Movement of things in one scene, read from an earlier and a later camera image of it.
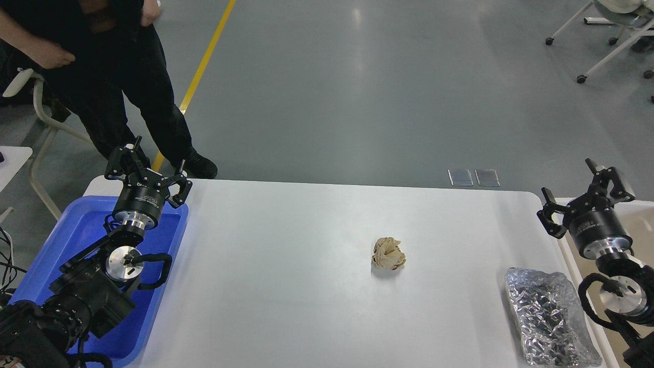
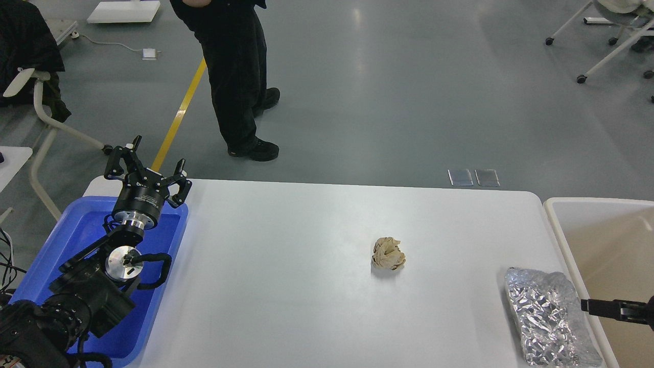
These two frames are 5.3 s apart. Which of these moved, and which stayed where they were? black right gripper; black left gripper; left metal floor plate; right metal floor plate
Moved: black right gripper
Stayed: right metal floor plate; left metal floor plate; black left gripper
